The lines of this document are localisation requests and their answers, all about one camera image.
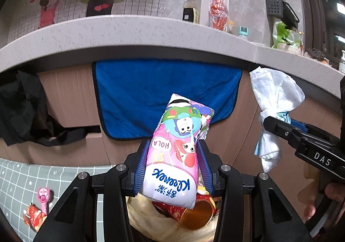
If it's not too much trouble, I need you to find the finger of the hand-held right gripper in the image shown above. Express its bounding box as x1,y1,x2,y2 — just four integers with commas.
263,116,304,148
289,119,309,132

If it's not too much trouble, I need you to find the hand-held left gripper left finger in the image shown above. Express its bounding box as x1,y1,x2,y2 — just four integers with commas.
32,139,150,242

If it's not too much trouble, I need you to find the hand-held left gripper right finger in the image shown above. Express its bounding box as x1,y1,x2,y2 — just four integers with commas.
196,139,315,242

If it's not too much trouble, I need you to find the pink white tissue pack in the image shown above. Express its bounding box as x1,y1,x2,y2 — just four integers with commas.
142,93,215,210

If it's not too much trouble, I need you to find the white plastic bag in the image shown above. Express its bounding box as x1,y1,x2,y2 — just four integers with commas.
249,66,306,173

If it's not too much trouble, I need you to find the red paper cup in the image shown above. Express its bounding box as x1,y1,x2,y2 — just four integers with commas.
154,195,216,231

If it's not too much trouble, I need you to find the yellowish plastic trash bag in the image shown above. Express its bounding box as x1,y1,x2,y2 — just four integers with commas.
127,193,222,242

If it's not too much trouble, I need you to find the person's right hand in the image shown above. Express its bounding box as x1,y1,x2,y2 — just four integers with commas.
303,184,345,221

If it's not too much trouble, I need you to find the blue towel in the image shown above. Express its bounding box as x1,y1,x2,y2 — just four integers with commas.
92,60,243,141

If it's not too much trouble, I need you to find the dark scrubber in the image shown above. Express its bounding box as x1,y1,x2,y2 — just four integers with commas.
304,48,327,61

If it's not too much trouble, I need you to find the green plastic bag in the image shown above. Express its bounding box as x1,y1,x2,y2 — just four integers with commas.
272,22,304,50

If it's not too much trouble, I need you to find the pink cartoon clip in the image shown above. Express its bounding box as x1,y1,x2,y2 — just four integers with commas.
38,187,52,214

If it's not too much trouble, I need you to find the small teal jar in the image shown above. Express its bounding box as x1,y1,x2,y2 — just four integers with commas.
237,26,249,40

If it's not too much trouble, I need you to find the red snack wrapper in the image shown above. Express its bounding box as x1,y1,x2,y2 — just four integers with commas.
23,203,46,233

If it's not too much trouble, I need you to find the black perforated utensil holder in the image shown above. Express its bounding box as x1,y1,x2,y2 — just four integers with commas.
266,0,285,18

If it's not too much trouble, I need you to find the green checked tablecloth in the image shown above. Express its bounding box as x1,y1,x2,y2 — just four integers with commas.
0,157,119,242

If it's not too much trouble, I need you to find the grey speckled countertop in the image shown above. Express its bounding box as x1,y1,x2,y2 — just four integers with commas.
0,14,345,100

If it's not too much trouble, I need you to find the black cloth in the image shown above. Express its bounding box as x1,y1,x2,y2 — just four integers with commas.
0,70,102,147

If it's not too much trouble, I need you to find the orange drink bottle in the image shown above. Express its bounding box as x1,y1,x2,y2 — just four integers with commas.
209,0,230,30

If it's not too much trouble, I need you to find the dark sauce bottle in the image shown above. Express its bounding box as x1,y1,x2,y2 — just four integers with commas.
182,0,201,24

